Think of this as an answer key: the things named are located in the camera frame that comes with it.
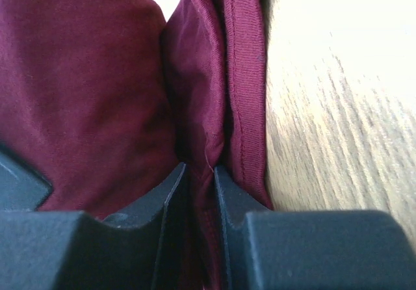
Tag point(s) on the maroon t shirt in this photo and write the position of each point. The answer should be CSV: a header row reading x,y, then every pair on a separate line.
x,y
105,97

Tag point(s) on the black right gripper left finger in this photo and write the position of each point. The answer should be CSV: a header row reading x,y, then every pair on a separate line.
x,y
139,247

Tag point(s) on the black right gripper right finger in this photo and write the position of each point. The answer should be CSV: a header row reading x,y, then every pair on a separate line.
x,y
264,249

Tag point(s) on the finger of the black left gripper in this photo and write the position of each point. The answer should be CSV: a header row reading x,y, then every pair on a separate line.
x,y
22,187

